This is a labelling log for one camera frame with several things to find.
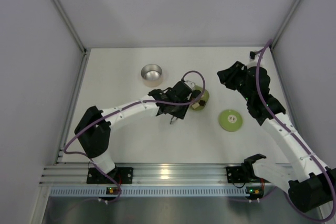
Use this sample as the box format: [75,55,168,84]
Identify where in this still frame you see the black oval food piece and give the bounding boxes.
[192,90,202,99]

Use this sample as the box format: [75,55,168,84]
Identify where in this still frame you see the silver metal tongs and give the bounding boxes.
[170,80,195,125]

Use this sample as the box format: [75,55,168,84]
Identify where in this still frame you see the beige food cube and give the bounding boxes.
[190,103,200,110]

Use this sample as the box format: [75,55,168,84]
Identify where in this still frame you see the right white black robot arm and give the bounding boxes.
[217,61,335,212]

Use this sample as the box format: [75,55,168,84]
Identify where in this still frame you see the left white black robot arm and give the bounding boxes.
[75,80,195,176]

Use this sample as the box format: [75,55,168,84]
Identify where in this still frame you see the green square bowl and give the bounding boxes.
[190,86,210,111]

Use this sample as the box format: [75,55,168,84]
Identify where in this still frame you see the round metal tin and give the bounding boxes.
[140,64,163,88]

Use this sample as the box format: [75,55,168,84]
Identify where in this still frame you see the green round lid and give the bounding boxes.
[218,109,243,132]

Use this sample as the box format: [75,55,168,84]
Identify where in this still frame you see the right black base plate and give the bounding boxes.
[226,166,261,184]

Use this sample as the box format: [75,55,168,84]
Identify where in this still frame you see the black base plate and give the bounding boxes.
[86,167,133,185]
[226,166,261,184]

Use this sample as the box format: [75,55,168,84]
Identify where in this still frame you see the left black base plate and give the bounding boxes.
[86,167,133,185]

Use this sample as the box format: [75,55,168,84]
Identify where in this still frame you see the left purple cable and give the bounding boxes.
[64,70,206,156]

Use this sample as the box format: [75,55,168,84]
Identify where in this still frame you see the aluminium mounting rail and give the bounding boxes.
[39,163,236,186]

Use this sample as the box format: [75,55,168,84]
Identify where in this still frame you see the grey slotted cable duct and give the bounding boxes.
[49,186,316,197]

